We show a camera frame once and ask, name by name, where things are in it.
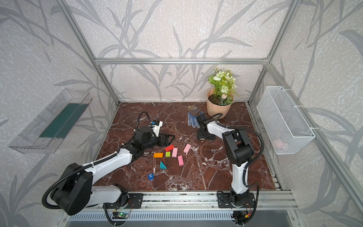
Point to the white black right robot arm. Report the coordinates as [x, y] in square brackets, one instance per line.
[239, 152]

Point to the pink object in basket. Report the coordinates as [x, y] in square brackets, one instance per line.
[279, 144]

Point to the clear plastic wall tray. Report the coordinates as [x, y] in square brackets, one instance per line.
[48, 130]

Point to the white wire mesh basket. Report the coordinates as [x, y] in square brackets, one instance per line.
[283, 120]

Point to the brown plastic slotted scoop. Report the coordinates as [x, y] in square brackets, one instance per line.
[194, 110]

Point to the blue letter cube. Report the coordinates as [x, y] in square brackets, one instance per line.
[151, 176]

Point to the red wood block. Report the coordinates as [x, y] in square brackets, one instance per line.
[169, 148]

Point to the peach ribbed flower pot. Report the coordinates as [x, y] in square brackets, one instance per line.
[213, 109]

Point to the pink block beside green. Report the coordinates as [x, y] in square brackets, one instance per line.
[174, 153]

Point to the blue dotted work glove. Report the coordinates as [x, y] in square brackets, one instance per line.
[192, 119]

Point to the green white artificial flowers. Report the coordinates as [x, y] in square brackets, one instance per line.
[224, 87]

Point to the pink block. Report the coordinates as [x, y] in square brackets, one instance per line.
[187, 148]
[174, 153]
[180, 161]

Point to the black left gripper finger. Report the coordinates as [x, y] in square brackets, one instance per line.
[169, 143]
[167, 136]

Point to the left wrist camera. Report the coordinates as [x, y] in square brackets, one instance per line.
[156, 125]

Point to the aluminium cage frame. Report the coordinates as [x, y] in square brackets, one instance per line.
[351, 185]

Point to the teal triangle wood block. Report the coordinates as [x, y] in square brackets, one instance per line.
[162, 165]

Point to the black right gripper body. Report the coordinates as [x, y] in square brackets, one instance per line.
[204, 133]

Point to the green circuit board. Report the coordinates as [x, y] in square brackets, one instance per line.
[120, 215]

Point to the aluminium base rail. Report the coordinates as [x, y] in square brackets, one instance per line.
[188, 200]

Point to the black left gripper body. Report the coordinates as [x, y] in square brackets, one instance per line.
[160, 139]

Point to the orange wood block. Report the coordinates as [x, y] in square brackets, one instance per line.
[158, 155]

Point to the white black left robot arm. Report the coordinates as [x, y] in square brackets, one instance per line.
[75, 189]

